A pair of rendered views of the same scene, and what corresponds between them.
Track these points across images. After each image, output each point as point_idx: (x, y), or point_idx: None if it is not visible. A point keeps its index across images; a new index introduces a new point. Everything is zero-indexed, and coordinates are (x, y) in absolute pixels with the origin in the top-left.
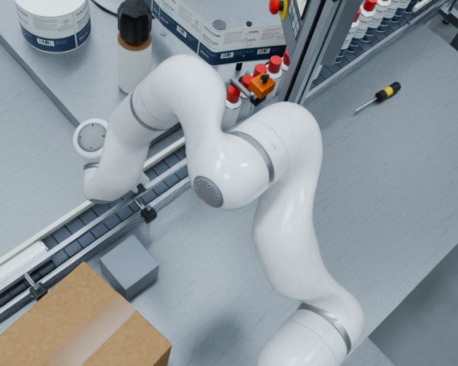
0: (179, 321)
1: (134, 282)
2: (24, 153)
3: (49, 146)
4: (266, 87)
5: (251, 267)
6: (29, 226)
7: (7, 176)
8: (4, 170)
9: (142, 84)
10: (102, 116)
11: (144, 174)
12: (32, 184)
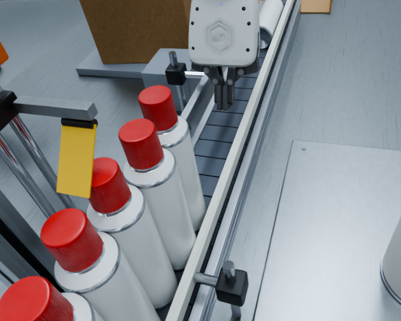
0: (111, 97)
1: (155, 54)
2: None
3: (399, 134)
4: None
5: None
6: (308, 74)
7: (388, 89)
8: (400, 90)
9: None
10: (384, 178)
11: (191, 29)
12: (355, 97)
